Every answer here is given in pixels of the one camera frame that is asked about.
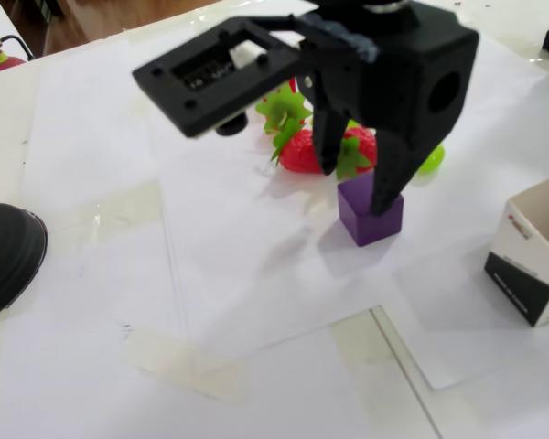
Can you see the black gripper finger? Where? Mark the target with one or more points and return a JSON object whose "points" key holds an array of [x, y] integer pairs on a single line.
{"points": [[389, 183], [327, 137]]}

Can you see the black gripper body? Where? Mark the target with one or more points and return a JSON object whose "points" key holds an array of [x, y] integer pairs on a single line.
{"points": [[393, 87]]}

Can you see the purple cube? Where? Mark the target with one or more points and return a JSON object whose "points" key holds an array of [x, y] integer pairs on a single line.
{"points": [[361, 219]]}

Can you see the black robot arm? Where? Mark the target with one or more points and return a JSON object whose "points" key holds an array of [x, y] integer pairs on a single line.
{"points": [[389, 3]]}

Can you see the green plastic grape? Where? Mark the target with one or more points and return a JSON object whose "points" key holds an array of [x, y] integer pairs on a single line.
{"points": [[432, 160]]}

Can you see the open white black cardboard box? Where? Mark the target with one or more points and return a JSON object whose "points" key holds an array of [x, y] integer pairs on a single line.
{"points": [[517, 283]]}

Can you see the red fire extinguisher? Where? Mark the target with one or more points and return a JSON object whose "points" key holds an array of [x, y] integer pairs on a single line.
{"points": [[4, 64]]}

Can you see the black round domed object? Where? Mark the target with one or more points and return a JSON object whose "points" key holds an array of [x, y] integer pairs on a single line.
{"points": [[4, 256]]}

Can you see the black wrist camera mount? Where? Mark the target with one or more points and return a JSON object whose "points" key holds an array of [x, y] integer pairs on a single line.
{"points": [[201, 91]]}

